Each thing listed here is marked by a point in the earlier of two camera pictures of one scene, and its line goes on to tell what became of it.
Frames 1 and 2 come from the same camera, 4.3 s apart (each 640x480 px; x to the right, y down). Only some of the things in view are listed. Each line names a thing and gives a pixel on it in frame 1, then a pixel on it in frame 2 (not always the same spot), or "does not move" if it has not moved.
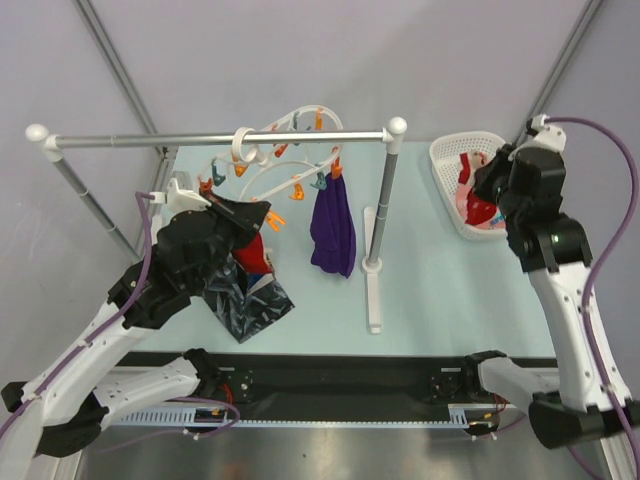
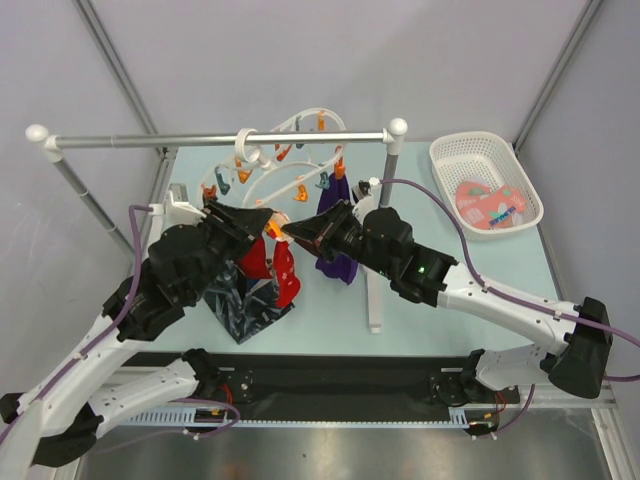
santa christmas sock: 480,211 → 286,281
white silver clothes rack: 54,142 does not move
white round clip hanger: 301,142 does not move
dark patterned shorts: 244,311 does not move
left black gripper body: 231,229 does not move
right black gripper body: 489,179 → 333,230
